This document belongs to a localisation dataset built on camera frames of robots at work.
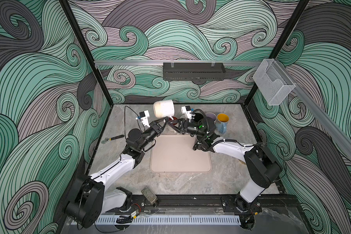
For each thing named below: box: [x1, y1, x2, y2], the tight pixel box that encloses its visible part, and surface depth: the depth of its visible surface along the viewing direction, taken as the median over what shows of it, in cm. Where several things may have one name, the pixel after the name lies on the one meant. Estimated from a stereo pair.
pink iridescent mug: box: [205, 112, 217, 125], surface depth 100 cm
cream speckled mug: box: [153, 99, 176, 120], surface depth 71 cm
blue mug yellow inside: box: [214, 113, 230, 135], surface depth 100 cm
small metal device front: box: [140, 185, 158, 206], surface depth 74 cm
